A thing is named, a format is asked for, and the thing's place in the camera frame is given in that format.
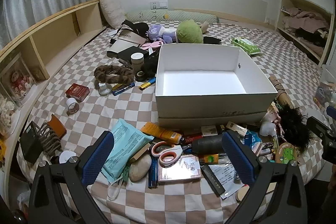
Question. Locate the black cylinder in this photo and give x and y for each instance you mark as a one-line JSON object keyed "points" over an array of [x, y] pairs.
{"points": [[208, 144]]}

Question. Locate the wooden block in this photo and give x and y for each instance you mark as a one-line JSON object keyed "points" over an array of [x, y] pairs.
{"points": [[141, 151]]}

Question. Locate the white fluffy pillow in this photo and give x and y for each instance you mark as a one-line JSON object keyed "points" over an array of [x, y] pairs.
{"points": [[111, 10]]}

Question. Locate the grey white plush toy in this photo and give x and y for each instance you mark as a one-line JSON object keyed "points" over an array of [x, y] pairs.
{"points": [[267, 127]]}

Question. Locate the white wall switch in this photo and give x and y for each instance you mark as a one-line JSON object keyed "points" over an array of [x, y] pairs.
{"points": [[158, 5]]}

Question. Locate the brown fur headband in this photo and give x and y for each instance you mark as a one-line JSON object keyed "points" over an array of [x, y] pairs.
{"points": [[115, 75]]}

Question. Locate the green plush toy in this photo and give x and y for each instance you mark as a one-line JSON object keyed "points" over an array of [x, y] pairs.
{"points": [[190, 32]]}

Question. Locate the beige paper bag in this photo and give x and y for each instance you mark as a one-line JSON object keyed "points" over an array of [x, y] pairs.
{"points": [[126, 41]]}

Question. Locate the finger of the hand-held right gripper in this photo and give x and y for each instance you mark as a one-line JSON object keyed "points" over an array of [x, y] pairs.
{"points": [[331, 109], [319, 127]]}

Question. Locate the red playing card box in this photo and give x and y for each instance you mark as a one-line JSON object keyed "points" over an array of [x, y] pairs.
{"points": [[181, 170]]}

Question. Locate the smooth beige stone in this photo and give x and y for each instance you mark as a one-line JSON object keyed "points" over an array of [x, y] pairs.
{"points": [[140, 169]]}

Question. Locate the white cigarette box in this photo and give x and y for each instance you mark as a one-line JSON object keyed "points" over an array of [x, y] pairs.
{"points": [[237, 128]]}

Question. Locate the black cloth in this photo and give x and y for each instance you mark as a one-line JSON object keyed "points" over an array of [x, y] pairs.
{"points": [[212, 40]]}

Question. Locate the black gift box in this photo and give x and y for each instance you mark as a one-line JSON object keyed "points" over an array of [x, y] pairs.
{"points": [[126, 54]]}

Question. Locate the green quilted bolster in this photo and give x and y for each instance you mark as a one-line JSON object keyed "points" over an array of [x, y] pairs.
{"points": [[157, 15]]}

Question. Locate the round wooden disc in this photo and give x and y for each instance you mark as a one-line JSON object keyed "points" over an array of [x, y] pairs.
{"points": [[242, 193]]}

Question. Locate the beige cylinder jar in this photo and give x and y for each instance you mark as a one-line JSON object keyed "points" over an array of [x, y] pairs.
{"points": [[137, 62]]}

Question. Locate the black visor cap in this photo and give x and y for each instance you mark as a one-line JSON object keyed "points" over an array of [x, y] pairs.
{"points": [[136, 27]]}

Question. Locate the small clear glass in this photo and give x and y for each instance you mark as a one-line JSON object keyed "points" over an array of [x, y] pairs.
{"points": [[104, 88]]}

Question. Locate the black feather duster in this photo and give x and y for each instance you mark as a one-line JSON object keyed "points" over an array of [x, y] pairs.
{"points": [[294, 127]]}

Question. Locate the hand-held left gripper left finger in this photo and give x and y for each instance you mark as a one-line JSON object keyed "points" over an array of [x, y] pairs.
{"points": [[98, 158]]}

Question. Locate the light blue mask packet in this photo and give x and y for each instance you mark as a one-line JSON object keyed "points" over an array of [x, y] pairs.
{"points": [[126, 140]]}

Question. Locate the tape roll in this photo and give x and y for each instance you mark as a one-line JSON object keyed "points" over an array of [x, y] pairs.
{"points": [[72, 106]]}

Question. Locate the white wall panel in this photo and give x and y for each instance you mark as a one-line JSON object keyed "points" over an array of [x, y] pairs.
{"points": [[210, 1]]}

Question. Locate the pile of clothes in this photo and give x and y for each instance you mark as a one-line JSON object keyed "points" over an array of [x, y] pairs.
{"points": [[304, 23]]}

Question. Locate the pink plastic item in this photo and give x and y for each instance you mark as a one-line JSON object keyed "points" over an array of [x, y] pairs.
{"points": [[151, 45]]}

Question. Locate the purple plush toy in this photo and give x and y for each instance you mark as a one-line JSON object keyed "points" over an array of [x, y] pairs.
{"points": [[162, 33]]}

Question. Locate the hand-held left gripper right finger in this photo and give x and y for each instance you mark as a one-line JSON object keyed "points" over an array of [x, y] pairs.
{"points": [[237, 158]]}

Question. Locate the orange tube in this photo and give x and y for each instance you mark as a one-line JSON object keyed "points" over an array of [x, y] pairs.
{"points": [[160, 132]]}

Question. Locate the yellow lighter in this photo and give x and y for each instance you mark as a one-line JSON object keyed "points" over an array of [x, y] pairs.
{"points": [[147, 83]]}

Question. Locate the wooden bedside shelf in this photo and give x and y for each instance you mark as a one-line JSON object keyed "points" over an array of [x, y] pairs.
{"points": [[57, 29]]}

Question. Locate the clear plastic container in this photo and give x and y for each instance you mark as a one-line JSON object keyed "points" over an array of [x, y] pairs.
{"points": [[325, 85]]}

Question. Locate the orange leather wallet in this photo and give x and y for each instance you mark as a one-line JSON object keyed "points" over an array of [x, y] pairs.
{"points": [[57, 127]]}

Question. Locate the green yellow packet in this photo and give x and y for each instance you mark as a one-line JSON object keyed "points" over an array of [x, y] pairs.
{"points": [[211, 158]]}

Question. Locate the clear display box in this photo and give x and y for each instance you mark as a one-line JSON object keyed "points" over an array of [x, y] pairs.
{"points": [[18, 82]]}

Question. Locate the white paper sheet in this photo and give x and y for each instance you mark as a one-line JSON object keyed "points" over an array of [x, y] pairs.
{"points": [[225, 174]]}

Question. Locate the blue foil packet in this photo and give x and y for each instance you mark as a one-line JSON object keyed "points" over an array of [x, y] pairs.
{"points": [[252, 141]]}

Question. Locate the beige plush toy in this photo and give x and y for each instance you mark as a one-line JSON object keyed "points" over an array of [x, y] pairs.
{"points": [[204, 26]]}

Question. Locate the wooden closet shelf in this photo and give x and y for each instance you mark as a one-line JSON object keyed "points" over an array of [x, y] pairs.
{"points": [[282, 24]]}

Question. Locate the white round lid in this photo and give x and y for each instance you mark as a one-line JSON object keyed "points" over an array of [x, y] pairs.
{"points": [[65, 157]]}

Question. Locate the black hat gold emblem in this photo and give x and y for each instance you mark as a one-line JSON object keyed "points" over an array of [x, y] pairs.
{"points": [[148, 66]]}

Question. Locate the dried white flowers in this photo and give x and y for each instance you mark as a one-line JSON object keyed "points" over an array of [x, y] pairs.
{"points": [[6, 113]]}

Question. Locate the black metal holder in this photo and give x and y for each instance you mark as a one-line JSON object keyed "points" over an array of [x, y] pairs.
{"points": [[29, 145]]}

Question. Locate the white cardboard box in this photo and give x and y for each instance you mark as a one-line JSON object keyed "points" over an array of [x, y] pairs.
{"points": [[204, 82]]}

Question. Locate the green wet wipes pack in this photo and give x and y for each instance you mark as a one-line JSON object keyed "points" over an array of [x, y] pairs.
{"points": [[245, 46]]}

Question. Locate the dark red box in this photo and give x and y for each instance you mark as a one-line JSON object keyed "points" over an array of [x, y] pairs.
{"points": [[77, 92]]}

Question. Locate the grey curtain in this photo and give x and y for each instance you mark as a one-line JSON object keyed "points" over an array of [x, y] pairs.
{"points": [[39, 1]]}

